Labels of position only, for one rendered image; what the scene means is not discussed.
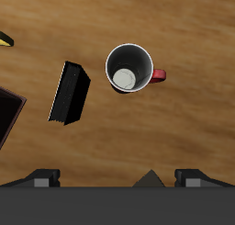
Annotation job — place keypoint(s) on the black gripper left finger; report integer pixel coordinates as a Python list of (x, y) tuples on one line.
[(46, 177)]

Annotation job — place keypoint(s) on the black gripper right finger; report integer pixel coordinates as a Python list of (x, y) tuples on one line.
[(189, 177)]

